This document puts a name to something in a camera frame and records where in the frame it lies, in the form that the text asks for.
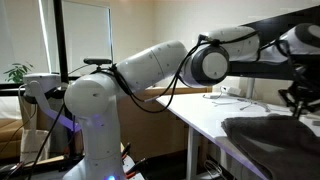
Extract black camera bar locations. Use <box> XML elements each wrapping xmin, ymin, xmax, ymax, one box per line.
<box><xmin>82</xmin><ymin>57</ymin><xmax>113</xmax><ymax>66</ymax></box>

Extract wooden cabinet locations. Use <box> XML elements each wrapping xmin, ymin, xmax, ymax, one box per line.
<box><xmin>117</xmin><ymin>85</ymin><xmax>214</xmax><ymax>162</ymax></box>

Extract tan sofa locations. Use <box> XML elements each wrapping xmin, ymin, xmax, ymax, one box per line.
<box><xmin>0</xmin><ymin>116</ymin><xmax>25</xmax><ymax>159</ymax></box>

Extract white table leg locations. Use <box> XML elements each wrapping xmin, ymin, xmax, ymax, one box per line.
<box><xmin>185</xmin><ymin>124</ymin><xmax>201</xmax><ymax>180</ymax></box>

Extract cables under table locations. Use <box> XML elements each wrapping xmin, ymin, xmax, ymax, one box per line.
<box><xmin>203</xmin><ymin>158</ymin><xmax>225</xmax><ymax>180</ymax></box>

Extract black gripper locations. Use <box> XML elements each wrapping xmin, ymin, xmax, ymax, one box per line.
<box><xmin>278</xmin><ymin>79</ymin><xmax>320</xmax><ymax>119</ymax></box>

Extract grey towel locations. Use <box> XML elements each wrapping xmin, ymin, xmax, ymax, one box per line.
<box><xmin>220</xmin><ymin>114</ymin><xmax>320</xmax><ymax>180</ymax></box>

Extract wooden base board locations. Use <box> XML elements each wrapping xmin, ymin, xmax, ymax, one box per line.
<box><xmin>31</xmin><ymin>154</ymin><xmax>84</xmax><ymax>166</ymax></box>

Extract thin cable on table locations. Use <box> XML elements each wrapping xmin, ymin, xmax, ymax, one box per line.
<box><xmin>202</xmin><ymin>89</ymin><xmax>264</xmax><ymax>113</ymax></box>

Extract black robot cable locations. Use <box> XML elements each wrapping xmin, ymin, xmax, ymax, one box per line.
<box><xmin>26</xmin><ymin>29</ymin><xmax>320</xmax><ymax>180</ymax></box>

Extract white camera stand arm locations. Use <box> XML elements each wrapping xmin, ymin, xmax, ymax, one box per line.
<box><xmin>22</xmin><ymin>71</ymin><xmax>83</xmax><ymax>133</ymax></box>

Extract silver monitor stand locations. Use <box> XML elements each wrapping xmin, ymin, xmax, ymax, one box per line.
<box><xmin>238</xmin><ymin>77</ymin><xmax>272</xmax><ymax>113</ymax></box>

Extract green potted plant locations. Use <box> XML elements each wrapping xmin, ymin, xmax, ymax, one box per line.
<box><xmin>3</xmin><ymin>61</ymin><xmax>35</xmax><ymax>84</ymax></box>

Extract red black clamp handle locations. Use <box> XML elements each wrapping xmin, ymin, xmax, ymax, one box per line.
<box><xmin>121</xmin><ymin>141</ymin><xmax>132</xmax><ymax>160</ymax></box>
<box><xmin>125</xmin><ymin>157</ymin><xmax>148</xmax><ymax>179</ymax></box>

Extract white paper bag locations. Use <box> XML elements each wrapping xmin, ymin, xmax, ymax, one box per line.
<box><xmin>20</xmin><ymin>128</ymin><xmax>52</xmax><ymax>164</ymax></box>

